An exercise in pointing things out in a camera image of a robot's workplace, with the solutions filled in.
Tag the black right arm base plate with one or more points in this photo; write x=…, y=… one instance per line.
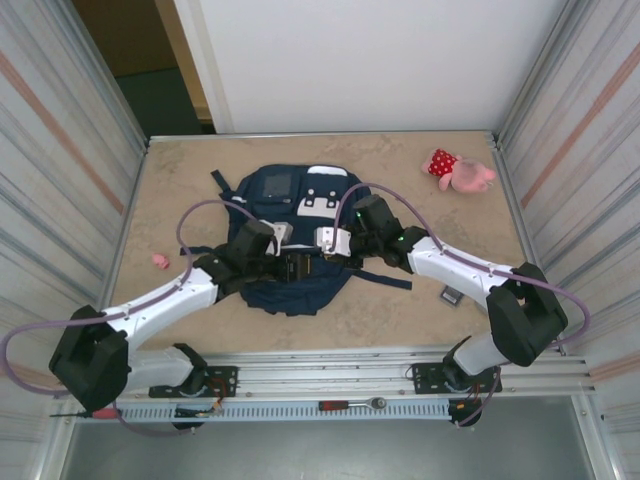
x=427, y=377

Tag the navy blue backpack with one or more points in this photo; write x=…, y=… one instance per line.
x=295, y=295

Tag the small dark calculator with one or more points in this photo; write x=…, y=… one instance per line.
x=451, y=297

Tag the pink plush toy red dress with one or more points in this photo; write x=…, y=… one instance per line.
x=460, y=172

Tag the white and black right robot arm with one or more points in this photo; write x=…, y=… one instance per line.
x=460, y=267

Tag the aluminium frame rail with grooves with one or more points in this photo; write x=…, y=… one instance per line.
x=325, y=372

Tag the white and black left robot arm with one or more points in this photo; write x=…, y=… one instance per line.
x=160, y=305

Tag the small pink eraser figure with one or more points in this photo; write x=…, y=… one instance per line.
x=160, y=261

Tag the thin aluminium table edge rail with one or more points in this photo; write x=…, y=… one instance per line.
x=320, y=135

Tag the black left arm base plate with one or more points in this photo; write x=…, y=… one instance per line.
x=222, y=382

